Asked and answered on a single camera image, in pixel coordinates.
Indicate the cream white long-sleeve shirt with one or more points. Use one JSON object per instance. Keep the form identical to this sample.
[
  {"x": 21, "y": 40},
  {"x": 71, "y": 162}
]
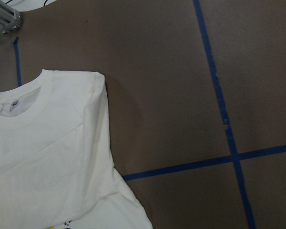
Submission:
[{"x": 56, "y": 166}]

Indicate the blue tape grid lines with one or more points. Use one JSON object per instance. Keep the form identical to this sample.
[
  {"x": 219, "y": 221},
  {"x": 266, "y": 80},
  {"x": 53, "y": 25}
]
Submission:
[{"x": 197, "y": 100}]

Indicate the grey aluminium frame post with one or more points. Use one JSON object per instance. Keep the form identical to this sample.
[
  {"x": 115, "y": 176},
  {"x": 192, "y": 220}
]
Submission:
[{"x": 10, "y": 19}]

